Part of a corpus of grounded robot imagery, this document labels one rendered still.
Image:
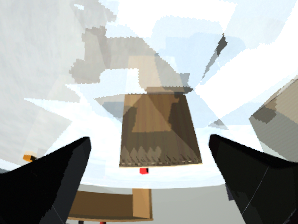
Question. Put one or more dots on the small red cube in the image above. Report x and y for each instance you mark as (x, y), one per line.
(144, 171)

